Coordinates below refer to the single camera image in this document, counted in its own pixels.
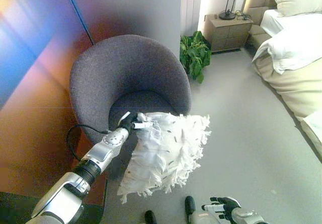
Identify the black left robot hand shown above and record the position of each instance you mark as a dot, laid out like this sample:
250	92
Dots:
134	123

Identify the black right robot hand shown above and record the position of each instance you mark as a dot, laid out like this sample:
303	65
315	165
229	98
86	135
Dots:
225	206

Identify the white fringed blanket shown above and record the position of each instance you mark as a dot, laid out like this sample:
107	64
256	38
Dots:
166	156

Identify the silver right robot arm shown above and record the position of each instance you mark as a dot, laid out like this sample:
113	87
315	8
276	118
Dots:
247	216

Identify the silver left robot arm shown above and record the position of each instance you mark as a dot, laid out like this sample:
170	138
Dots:
80	173

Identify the cream bed pillow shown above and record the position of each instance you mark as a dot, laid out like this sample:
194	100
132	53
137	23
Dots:
296	0

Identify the silver right robot leg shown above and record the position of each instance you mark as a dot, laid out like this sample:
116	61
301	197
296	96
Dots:
198	212

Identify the grey fabric tub armchair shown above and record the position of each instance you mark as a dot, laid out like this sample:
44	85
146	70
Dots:
125	83

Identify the green potted plant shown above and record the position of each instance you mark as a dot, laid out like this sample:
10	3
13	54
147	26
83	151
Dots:
195	55

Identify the dark low table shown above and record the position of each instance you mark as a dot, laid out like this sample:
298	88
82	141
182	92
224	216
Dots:
50	209

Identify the beige wooden nightstand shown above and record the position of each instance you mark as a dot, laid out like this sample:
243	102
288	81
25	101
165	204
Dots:
229	32

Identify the black table lamp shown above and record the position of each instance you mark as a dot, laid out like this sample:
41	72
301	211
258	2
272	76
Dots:
227	10

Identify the beige upholstered bed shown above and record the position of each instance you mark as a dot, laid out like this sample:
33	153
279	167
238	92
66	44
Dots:
291	73

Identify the white duvet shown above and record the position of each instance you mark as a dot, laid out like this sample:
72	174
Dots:
289	45

